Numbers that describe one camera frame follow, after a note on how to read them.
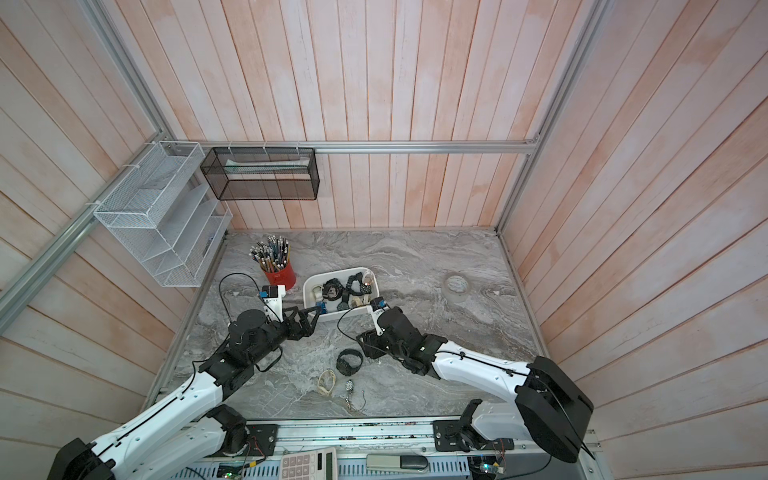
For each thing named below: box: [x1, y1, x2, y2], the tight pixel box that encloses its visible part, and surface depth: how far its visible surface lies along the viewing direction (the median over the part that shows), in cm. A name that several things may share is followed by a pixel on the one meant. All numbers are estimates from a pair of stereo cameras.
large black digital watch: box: [336, 348, 364, 376], surface depth 84 cm
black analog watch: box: [336, 288, 351, 311], surface depth 100 cm
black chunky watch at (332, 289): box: [322, 278, 343, 301], surface depth 100 cm
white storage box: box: [303, 267, 380, 322], surface depth 101 cm
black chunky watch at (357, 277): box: [346, 272, 365, 296], surface depth 103 cm
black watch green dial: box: [348, 272, 372, 296], surface depth 102 cm
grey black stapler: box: [365, 454, 428, 472], surface depth 70 cm
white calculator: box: [280, 447, 338, 480], surface depth 70 cm
